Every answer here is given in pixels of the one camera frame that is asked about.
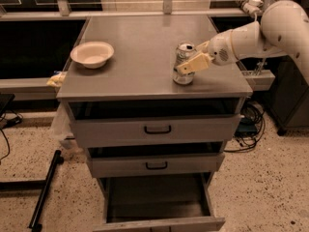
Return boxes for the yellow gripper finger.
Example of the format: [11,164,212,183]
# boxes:
[196,41,210,52]
[176,52,213,75]

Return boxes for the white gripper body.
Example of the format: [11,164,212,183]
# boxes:
[208,30,238,66]

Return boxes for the silver 7up can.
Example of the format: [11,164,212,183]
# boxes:
[173,42,196,85]

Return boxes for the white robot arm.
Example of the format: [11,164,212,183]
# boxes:
[173,0,309,85]

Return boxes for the top grey drawer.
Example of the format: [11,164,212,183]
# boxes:
[70,98,240,148]

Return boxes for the grey drawer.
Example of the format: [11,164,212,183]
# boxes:
[88,142,224,178]
[93,173,225,232]
[70,98,240,148]

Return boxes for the grey drawer cabinet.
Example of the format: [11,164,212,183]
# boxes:
[56,14,254,232]

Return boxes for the middle grey drawer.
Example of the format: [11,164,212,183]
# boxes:
[88,142,224,178]

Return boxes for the bottom grey drawer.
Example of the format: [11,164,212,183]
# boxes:
[93,173,225,232]

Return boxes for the white power strip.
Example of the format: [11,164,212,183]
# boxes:
[234,0,263,17]

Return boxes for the dark cabinet right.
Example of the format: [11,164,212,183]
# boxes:
[263,57,309,135]

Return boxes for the white paper bowl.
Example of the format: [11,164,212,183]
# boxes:
[70,42,114,69]

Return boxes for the yellow sponge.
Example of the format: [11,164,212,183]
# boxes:
[46,72,67,88]

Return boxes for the clear plastic bag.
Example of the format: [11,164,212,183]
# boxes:
[50,103,73,142]

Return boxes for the black metal floor stand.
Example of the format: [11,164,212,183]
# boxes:
[0,150,64,232]

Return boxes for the grey metal rail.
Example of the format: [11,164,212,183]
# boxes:
[0,70,275,101]

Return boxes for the black cable bundle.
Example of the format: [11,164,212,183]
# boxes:
[223,100,267,153]

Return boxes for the black cable left floor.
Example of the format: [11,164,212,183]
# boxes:
[0,94,23,161]

